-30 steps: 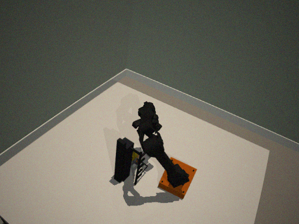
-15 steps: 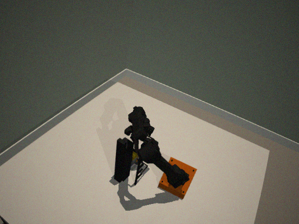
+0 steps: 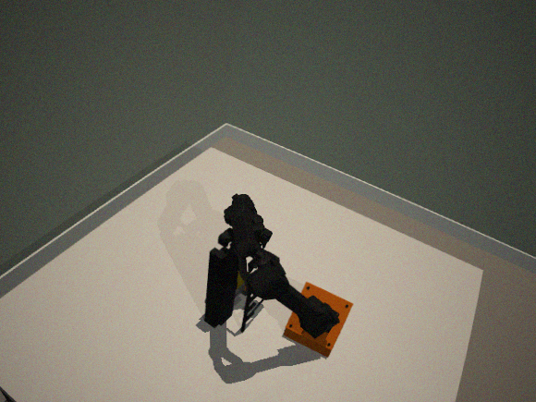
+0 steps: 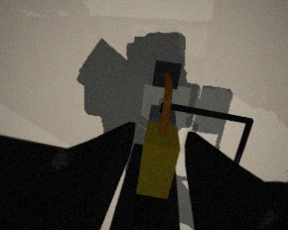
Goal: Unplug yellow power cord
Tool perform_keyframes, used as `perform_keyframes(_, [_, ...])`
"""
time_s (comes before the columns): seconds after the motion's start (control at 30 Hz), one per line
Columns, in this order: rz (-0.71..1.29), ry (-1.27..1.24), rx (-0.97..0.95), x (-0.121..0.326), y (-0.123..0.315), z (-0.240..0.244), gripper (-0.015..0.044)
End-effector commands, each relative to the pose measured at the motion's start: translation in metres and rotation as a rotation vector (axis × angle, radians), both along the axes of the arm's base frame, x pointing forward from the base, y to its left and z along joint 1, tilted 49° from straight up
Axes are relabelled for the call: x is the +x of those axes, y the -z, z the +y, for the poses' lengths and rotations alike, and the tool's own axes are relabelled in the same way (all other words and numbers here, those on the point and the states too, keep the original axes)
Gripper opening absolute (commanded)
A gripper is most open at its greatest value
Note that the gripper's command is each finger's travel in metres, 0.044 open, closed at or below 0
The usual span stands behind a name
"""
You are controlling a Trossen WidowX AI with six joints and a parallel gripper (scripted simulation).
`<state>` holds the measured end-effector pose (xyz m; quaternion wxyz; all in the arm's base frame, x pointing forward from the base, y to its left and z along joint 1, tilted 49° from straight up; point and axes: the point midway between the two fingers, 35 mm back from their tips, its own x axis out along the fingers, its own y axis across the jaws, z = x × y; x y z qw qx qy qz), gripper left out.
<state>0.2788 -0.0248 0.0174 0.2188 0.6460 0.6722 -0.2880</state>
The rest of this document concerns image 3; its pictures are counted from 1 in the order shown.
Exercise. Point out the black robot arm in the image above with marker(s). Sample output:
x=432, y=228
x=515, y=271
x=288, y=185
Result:
x=269, y=280

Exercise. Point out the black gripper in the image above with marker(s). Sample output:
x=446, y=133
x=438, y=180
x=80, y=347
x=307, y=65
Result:
x=259, y=258

